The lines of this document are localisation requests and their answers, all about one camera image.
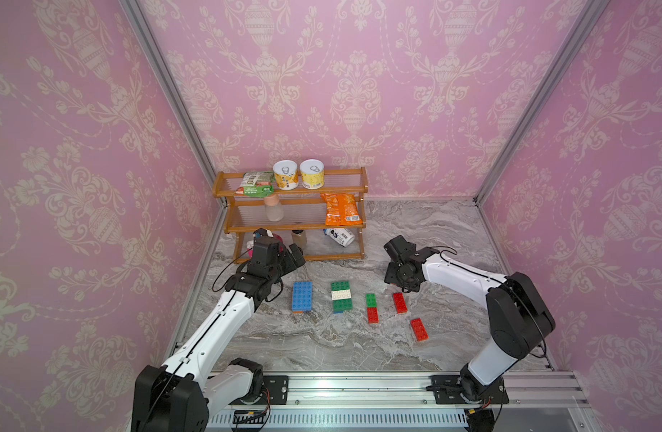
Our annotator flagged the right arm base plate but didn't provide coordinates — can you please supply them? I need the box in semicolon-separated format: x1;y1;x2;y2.
426;374;510;405

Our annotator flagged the red brick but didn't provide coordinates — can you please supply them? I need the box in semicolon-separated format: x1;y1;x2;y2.
367;307;379;324
392;293;408;314
410;319;429;342

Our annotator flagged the orange chip bag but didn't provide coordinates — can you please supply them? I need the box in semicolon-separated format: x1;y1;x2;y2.
321;194;362;227

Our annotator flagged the green white snack packet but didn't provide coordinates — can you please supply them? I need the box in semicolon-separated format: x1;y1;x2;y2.
235;171;276;198

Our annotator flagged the wooden three-tier shelf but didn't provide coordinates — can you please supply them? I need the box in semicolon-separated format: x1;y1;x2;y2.
212;167;369;263

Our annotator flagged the clear plastic bottle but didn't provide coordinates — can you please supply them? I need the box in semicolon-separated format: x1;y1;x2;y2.
264;194;284;222

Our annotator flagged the white black lying can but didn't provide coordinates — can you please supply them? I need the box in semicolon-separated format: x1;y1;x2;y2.
324;228;356;248

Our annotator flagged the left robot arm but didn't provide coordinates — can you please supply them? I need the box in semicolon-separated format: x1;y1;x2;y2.
129;229;306;431

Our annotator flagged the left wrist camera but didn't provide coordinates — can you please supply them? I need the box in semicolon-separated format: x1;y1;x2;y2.
253;228;274;239

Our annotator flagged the right yellow noodle cup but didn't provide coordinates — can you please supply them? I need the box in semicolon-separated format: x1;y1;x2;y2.
300;159;325;190

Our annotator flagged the light blue brick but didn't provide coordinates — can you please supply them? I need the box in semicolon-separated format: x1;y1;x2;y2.
292;291;312;304
291;299;312;313
293;281;313;293

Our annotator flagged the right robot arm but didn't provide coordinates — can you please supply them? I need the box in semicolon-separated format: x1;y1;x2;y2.
384;236;556;402

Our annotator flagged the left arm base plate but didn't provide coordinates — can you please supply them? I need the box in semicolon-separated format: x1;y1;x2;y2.
252;374;289;405

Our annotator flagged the small green brick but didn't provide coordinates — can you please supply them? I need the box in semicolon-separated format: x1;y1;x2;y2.
365;293;377;309

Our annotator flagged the left yellow noodle cup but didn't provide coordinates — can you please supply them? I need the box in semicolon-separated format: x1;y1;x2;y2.
273;159;298;191

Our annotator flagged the small brown jar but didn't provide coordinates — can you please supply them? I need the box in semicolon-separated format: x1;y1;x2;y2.
291;230;307;249

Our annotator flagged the white brick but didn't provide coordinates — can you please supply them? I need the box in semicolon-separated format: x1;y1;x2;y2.
332;290;352;302

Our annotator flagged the yellow noodle cup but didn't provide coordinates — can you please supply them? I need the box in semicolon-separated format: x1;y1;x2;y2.
300;159;325;190
273;159;298;191

